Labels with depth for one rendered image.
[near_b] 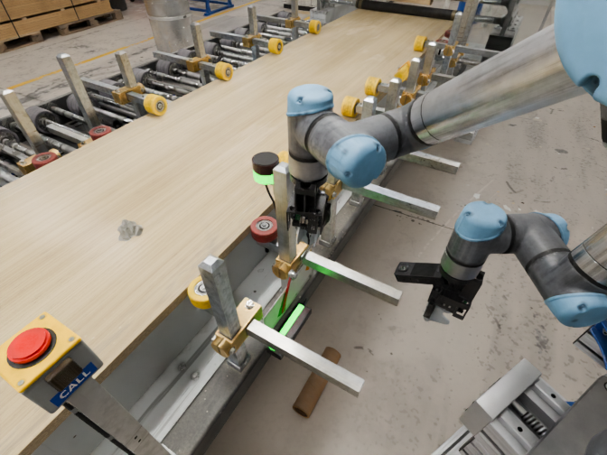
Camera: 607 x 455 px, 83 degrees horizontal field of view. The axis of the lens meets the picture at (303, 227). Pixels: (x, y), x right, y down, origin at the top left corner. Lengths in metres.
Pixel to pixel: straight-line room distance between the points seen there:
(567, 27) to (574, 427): 0.56
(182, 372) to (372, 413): 0.89
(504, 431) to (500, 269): 1.71
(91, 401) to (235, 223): 0.59
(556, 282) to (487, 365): 1.30
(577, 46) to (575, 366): 1.97
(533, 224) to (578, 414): 0.30
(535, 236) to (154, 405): 0.96
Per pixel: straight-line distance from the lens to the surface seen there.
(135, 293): 0.92
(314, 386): 1.61
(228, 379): 0.97
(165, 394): 1.09
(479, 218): 0.67
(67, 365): 0.48
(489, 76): 0.46
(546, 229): 0.73
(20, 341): 0.50
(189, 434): 0.95
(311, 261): 0.95
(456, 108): 0.49
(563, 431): 0.67
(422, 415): 1.73
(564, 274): 0.66
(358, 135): 0.50
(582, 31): 0.24
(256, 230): 0.97
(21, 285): 1.09
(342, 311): 1.88
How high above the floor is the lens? 1.58
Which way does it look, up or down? 44 degrees down
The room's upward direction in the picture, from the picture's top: straight up
